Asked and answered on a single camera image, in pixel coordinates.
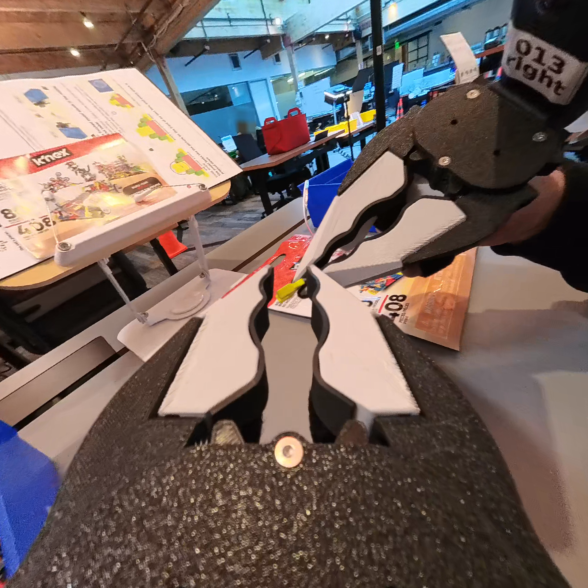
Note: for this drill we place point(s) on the tan rounded table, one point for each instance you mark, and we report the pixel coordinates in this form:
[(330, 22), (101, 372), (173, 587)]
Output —
[(27, 278)]

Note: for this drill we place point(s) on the yellow-green plastic connector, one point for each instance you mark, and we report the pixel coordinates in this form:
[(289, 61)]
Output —
[(288, 290)]

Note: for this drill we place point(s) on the white book stand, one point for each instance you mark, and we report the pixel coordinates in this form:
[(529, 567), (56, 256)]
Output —
[(183, 285)]

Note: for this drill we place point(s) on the long brown desk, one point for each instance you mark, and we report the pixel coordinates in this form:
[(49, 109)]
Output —
[(285, 158)]

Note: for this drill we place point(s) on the black pole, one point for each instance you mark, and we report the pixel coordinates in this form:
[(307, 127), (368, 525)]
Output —
[(377, 69)]

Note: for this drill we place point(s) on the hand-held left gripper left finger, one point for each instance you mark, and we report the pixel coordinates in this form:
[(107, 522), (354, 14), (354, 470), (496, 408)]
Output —
[(216, 363)]

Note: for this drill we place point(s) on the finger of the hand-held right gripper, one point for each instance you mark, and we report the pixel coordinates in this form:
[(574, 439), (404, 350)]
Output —
[(413, 229), (367, 188)]

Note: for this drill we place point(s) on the person's right hand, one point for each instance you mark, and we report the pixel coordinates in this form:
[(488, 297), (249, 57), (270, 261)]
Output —
[(542, 202)]

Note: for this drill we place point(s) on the person's right forearm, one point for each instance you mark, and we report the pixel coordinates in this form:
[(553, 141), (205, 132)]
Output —
[(574, 229)]

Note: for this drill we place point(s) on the printed construction toy box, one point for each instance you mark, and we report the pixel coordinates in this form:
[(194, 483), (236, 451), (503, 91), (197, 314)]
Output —
[(436, 307)]

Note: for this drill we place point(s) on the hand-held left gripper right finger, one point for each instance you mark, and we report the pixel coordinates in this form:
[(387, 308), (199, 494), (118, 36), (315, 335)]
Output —
[(363, 363)]

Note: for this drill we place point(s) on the orange traffic cone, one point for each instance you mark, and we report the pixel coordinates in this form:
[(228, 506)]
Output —
[(172, 243)]

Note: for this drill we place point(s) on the red plastic tote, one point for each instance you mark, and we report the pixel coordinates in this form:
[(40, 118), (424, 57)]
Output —
[(287, 135)]

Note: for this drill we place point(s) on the blue plastic storage bin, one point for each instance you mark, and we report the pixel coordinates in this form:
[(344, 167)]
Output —
[(326, 188), (23, 496)]

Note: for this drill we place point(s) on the yellow plastic bin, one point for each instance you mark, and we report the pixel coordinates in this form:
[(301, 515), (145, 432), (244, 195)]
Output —
[(340, 127)]

